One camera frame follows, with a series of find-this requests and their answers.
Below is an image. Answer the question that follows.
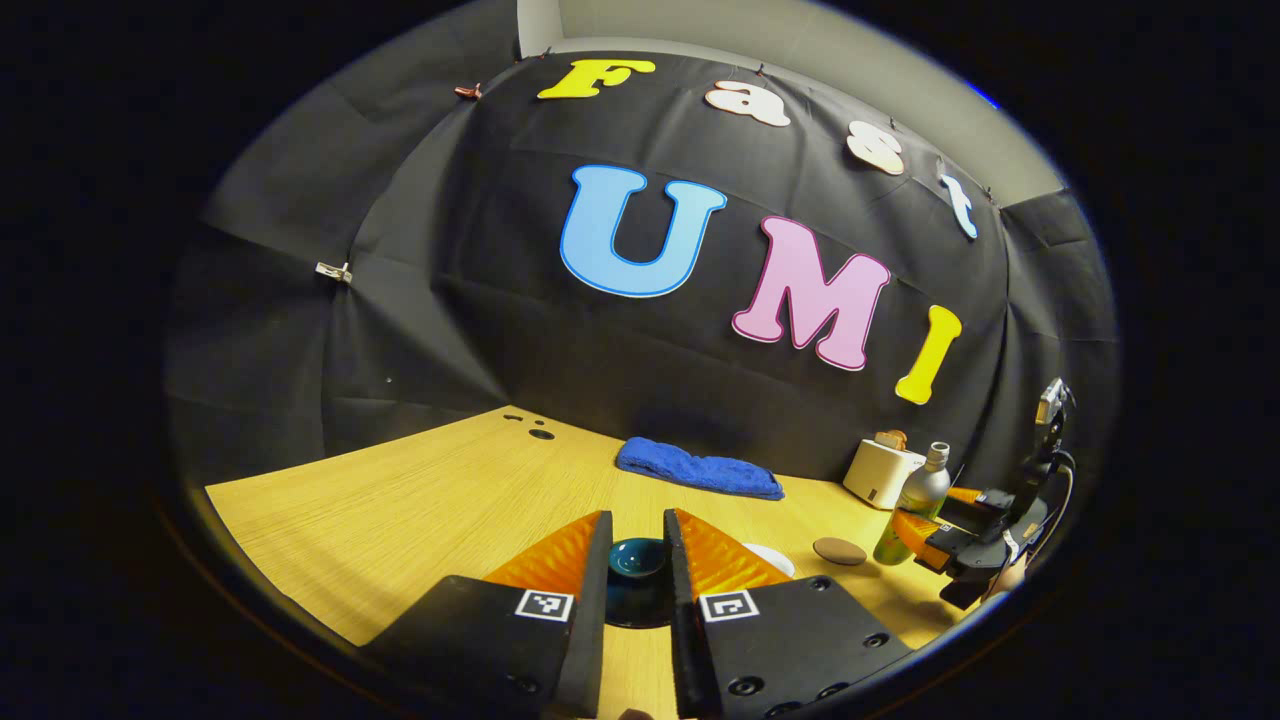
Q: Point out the white teacup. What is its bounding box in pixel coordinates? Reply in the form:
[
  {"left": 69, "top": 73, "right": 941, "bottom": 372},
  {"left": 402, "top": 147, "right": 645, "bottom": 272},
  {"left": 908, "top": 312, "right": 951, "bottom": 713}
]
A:
[{"left": 745, "top": 543, "right": 798, "bottom": 579}]

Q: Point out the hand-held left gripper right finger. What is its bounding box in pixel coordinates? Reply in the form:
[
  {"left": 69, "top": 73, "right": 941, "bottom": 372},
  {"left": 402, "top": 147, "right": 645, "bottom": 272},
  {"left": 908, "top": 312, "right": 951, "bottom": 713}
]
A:
[{"left": 662, "top": 507, "right": 914, "bottom": 720}]

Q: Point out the white toaster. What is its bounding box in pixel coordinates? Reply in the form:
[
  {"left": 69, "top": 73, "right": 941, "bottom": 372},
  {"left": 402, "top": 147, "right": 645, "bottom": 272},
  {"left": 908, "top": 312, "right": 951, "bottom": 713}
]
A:
[{"left": 843, "top": 439, "right": 928, "bottom": 510}]

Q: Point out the blue teacup lid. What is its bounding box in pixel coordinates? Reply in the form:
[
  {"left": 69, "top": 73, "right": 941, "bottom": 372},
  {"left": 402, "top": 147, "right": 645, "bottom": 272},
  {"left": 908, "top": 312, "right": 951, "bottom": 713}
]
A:
[{"left": 604, "top": 537, "right": 677, "bottom": 630}]

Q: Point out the blue towel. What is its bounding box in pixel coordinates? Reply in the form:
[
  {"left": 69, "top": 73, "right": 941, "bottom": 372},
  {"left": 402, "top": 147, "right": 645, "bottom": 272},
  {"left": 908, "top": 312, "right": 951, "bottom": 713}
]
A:
[{"left": 615, "top": 437, "right": 786, "bottom": 501}]

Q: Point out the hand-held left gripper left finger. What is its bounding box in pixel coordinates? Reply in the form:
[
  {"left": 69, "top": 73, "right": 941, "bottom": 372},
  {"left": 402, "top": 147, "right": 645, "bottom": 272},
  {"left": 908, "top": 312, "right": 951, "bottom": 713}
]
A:
[{"left": 360, "top": 509, "right": 614, "bottom": 720}]

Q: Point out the black backdrop cloth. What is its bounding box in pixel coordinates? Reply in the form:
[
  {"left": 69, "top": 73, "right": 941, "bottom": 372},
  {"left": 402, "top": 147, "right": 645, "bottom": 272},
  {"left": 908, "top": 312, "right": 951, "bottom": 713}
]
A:
[{"left": 165, "top": 10, "right": 1121, "bottom": 493}]

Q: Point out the silver water bottle green label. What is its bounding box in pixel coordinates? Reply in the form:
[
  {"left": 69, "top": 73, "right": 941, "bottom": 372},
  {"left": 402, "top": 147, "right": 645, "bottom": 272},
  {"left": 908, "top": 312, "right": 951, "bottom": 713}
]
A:
[{"left": 873, "top": 442, "right": 952, "bottom": 567}]

